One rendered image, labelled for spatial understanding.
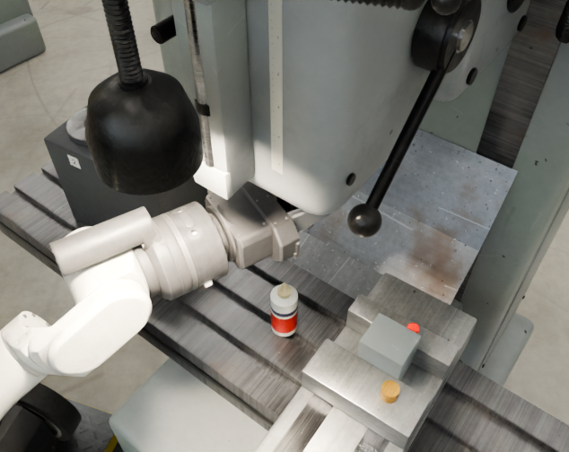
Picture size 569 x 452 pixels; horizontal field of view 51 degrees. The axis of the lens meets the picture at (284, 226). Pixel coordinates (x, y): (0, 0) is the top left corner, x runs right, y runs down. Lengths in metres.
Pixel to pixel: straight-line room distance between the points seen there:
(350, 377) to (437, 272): 0.34
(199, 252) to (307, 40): 0.27
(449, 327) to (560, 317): 1.39
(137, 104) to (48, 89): 2.84
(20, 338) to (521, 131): 0.72
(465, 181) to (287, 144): 0.56
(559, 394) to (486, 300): 0.91
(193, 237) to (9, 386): 0.23
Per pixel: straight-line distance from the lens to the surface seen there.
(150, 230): 0.59
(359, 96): 0.46
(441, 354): 0.80
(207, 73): 0.45
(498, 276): 1.16
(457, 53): 0.53
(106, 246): 0.59
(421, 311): 0.88
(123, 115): 0.36
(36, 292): 2.28
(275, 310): 0.87
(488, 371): 1.81
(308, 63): 0.43
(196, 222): 0.61
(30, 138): 2.92
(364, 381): 0.76
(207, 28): 0.43
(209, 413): 0.96
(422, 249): 1.04
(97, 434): 1.48
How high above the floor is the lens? 1.71
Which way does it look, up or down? 48 degrees down
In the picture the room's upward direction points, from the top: straight up
